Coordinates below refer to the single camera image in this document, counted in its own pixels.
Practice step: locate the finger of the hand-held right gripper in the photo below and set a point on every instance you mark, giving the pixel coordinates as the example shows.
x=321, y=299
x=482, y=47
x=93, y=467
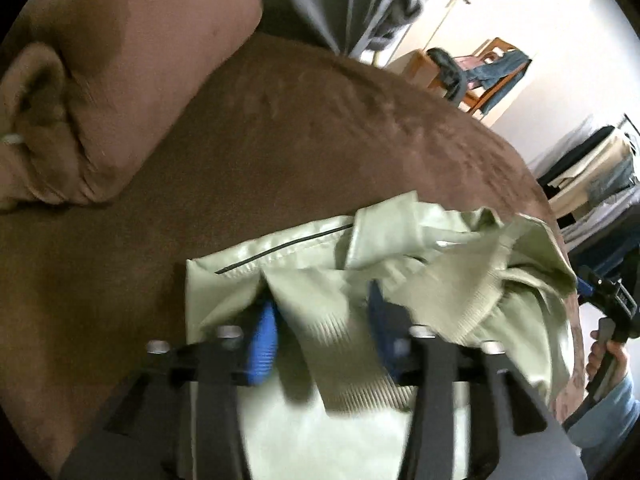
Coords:
x=587, y=285

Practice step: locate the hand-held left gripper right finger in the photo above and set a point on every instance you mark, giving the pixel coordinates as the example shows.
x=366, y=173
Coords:
x=382, y=325

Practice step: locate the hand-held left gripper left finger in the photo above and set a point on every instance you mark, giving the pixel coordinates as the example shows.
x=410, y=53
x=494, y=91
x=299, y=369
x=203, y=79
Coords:
x=262, y=340

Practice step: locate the green zip jacket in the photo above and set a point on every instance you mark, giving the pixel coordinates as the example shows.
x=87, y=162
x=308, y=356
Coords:
x=320, y=260

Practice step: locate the wooden chair with clothes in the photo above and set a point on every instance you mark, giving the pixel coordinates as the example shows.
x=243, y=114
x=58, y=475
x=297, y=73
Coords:
x=487, y=100

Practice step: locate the person's right hand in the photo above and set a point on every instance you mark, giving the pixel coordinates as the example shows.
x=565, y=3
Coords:
x=622, y=360

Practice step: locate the hanging dark navy coat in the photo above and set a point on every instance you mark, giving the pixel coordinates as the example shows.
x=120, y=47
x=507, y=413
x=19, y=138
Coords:
x=605, y=245

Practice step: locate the hanging black coat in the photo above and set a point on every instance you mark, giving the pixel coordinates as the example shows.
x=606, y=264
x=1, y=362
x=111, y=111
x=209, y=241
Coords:
x=575, y=155

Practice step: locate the blue jeans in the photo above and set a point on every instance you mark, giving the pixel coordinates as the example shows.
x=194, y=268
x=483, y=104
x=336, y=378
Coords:
x=500, y=72

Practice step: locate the pink garment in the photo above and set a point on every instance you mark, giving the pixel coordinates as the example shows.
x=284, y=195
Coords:
x=469, y=62

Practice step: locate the dark grey garment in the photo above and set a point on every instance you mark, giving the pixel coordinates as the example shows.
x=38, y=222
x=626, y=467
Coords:
x=447, y=72

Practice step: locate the folded brown quilt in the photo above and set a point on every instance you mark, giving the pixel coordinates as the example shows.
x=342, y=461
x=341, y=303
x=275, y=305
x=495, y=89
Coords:
x=125, y=85

